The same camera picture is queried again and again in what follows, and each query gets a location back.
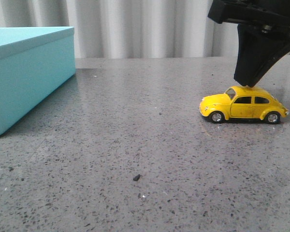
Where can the white pleated curtain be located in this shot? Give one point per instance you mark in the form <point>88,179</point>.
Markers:
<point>129,28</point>

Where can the light blue plastic box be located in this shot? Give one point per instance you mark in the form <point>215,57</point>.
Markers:
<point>34,61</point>

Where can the yellow toy beetle car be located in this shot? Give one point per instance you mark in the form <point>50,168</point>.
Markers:
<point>244,103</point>

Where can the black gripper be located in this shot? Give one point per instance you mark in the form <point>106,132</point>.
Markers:
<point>263,32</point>

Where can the small black debris chip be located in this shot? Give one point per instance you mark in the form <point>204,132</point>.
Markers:
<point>137,177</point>

